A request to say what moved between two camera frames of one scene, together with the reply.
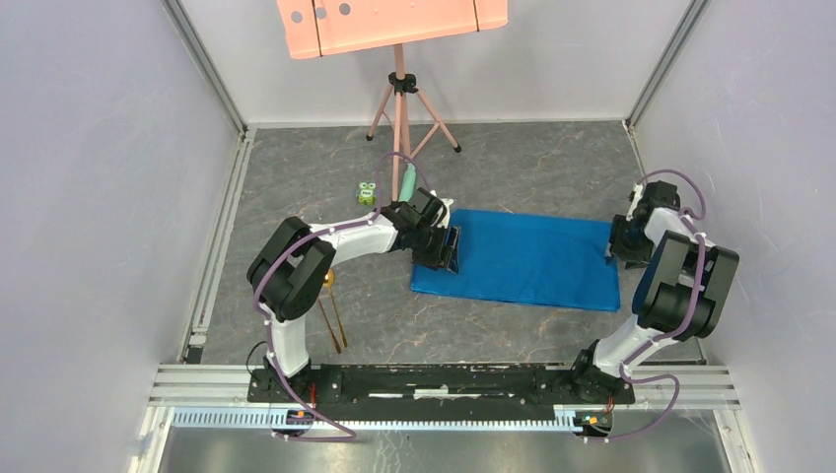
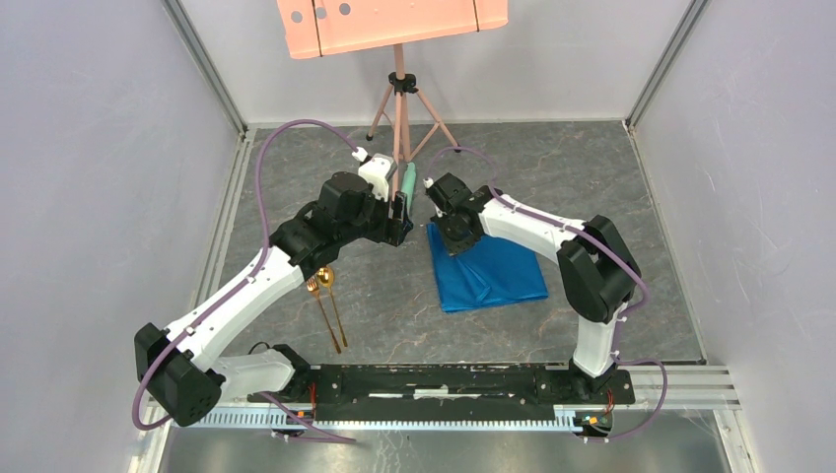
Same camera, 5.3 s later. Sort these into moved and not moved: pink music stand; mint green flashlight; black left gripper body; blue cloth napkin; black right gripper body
Moved: blue cloth napkin; black left gripper body; black right gripper body
Not moved: mint green flashlight; pink music stand
